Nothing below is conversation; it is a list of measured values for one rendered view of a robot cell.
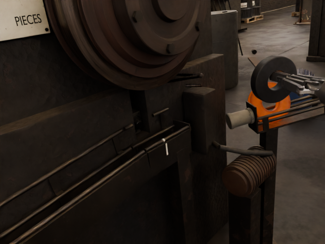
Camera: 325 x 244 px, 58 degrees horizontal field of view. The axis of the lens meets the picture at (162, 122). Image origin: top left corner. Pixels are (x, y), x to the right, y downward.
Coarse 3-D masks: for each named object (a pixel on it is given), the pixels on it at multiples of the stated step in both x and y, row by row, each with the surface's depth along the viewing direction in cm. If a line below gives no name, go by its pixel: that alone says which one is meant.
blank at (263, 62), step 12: (264, 60) 92; (276, 60) 91; (288, 60) 93; (252, 72) 94; (264, 72) 92; (288, 72) 94; (252, 84) 94; (264, 84) 93; (276, 84) 98; (264, 96) 95; (276, 96) 96
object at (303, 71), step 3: (297, 69) 288; (300, 69) 286; (303, 69) 285; (297, 72) 278; (300, 72) 277; (303, 72) 276; (306, 72) 278; (309, 72) 282; (309, 75) 274; (312, 75) 278; (291, 93) 259; (294, 93) 258; (306, 93) 254; (291, 96) 260; (294, 96) 259; (297, 96) 258; (303, 96) 256; (291, 99) 261; (306, 99) 256; (309, 99) 255; (297, 102) 260; (303, 108) 262
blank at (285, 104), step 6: (270, 84) 110; (252, 96) 109; (288, 96) 110; (252, 102) 108; (258, 102) 109; (282, 102) 109; (288, 102) 109; (258, 108) 108; (264, 108) 108; (276, 108) 109; (282, 108) 109; (288, 108) 109; (258, 114) 108; (264, 114) 108; (282, 114) 109
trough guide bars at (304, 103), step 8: (304, 96) 114; (312, 96) 114; (296, 104) 114; (304, 104) 108; (312, 104) 108; (280, 112) 106; (296, 112) 108; (304, 112) 109; (264, 120) 106; (272, 120) 107; (264, 128) 108
